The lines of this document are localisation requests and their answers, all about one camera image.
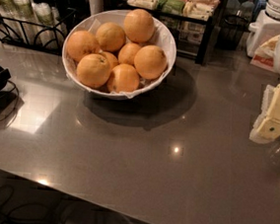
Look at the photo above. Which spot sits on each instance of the white bowl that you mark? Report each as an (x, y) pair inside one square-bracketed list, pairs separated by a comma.
[(162, 38)]

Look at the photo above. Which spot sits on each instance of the red and white card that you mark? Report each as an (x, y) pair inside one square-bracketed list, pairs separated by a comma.
[(264, 55)]

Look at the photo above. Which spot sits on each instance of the white appliance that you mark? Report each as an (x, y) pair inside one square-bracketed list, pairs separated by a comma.
[(266, 26)]

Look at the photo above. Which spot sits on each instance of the orange right side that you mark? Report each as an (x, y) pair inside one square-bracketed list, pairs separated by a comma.
[(150, 62)]

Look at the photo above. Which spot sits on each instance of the green packet pile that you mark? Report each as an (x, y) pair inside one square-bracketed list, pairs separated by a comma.
[(171, 6)]

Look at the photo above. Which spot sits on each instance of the orange front middle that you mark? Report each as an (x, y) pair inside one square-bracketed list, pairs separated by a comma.
[(123, 78)]

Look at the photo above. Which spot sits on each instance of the orange top of pile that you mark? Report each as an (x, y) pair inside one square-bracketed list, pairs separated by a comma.
[(139, 25)]

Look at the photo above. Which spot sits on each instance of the orange centre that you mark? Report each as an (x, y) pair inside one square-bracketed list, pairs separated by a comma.
[(127, 53)]

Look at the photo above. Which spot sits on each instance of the white packet pile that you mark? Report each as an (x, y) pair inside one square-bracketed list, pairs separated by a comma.
[(147, 4)]

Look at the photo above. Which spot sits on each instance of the small orange partly hidden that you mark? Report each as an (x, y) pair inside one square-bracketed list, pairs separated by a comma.
[(112, 60)]

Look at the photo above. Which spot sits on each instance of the orange upper middle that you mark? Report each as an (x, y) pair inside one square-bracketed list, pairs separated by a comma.
[(111, 37)]

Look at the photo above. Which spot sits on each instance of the orange front left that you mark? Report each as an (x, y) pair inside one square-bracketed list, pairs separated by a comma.
[(93, 70)]

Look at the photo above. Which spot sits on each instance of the orange far left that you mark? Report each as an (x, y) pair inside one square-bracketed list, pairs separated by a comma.
[(81, 43)]

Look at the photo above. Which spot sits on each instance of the wrapped cup stack right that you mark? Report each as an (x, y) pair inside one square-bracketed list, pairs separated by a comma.
[(45, 15)]

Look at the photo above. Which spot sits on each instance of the wrapped cup stack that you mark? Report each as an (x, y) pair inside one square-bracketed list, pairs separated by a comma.
[(9, 13), (26, 17), (45, 15)]

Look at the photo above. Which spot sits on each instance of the wrapped cup stack middle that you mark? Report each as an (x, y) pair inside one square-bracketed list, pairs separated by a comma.
[(26, 17)]

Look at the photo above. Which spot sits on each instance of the wrapped cup stack left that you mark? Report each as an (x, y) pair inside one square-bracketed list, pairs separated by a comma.
[(9, 13)]

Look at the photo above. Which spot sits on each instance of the black wire cup rack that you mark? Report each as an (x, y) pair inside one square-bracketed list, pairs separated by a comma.
[(67, 21)]

